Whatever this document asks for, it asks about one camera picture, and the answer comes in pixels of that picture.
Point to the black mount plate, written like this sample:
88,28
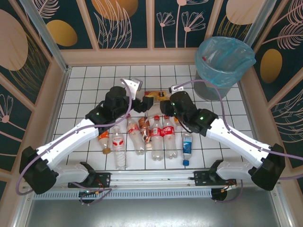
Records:
104,179
201,178

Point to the grey mesh waste bin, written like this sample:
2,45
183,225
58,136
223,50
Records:
208,92

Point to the galvanized metal sheet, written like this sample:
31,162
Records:
151,212

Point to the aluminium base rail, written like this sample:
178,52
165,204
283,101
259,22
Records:
151,177

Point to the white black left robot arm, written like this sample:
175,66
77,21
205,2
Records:
71,137

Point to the red label cola bottle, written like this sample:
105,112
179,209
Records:
169,142
156,142

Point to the orange label bottle orange cap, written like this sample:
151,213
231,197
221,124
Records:
104,140

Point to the orange black label juice bottle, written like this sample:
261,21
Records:
154,94

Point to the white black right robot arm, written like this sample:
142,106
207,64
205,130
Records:
234,142

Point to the aluminium frame post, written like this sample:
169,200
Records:
258,23
47,37

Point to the blue plastic bin liner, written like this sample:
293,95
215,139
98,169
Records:
227,68

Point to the small orange label bottle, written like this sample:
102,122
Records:
177,124

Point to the clear bottle red cap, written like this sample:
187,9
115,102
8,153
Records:
204,58

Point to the clear bottle red white label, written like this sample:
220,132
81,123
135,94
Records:
118,146

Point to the brown label plastic bottle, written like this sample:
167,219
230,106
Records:
145,128

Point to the clear bottle pink red label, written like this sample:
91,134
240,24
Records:
135,138

